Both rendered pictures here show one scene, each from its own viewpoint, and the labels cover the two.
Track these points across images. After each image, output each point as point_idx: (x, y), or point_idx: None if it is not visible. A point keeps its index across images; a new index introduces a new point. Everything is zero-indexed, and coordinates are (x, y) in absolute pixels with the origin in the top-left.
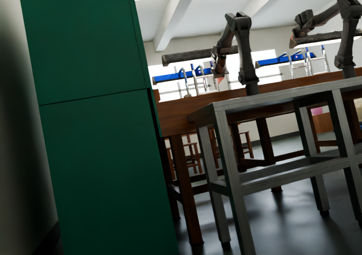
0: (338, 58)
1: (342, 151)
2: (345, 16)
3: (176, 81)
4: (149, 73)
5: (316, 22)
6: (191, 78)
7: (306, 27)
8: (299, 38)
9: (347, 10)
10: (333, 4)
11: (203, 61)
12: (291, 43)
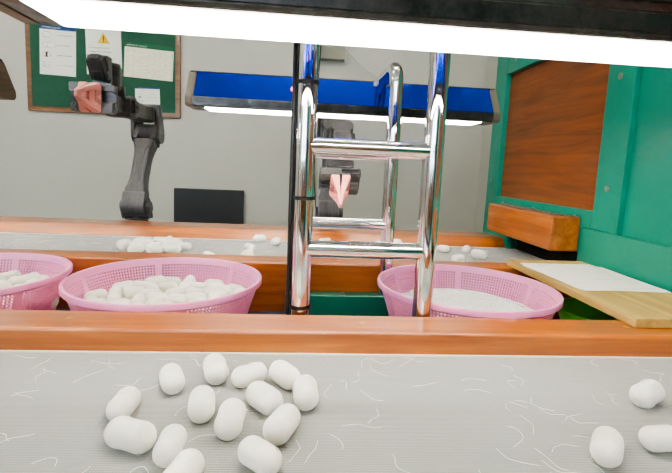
0: (146, 199)
1: None
2: (161, 141)
3: (546, 44)
4: (487, 181)
5: (136, 113)
6: (381, 47)
7: (122, 106)
8: (93, 112)
9: (163, 134)
10: (146, 105)
11: (357, 116)
12: (0, 82)
